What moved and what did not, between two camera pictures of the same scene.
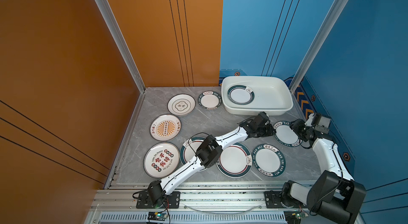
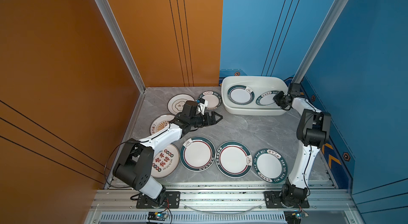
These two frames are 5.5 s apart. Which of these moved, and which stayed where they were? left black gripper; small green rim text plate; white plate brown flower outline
Moved: left black gripper
Stayed: white plate brown flower outline; small green rim text plate
